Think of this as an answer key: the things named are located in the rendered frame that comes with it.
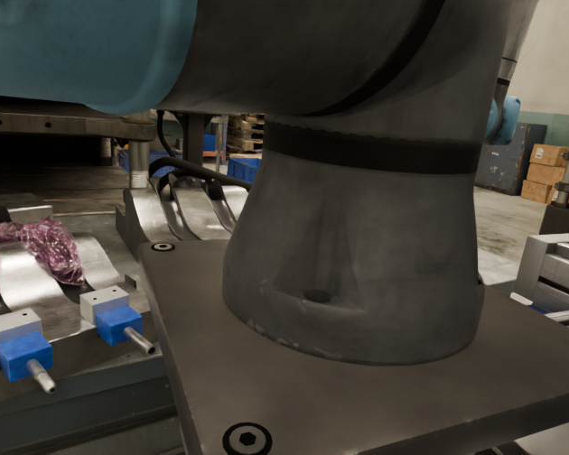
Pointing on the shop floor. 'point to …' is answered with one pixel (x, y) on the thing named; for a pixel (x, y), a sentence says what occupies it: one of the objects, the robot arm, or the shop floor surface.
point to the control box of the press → (199, 119)
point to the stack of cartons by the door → (549, 175)
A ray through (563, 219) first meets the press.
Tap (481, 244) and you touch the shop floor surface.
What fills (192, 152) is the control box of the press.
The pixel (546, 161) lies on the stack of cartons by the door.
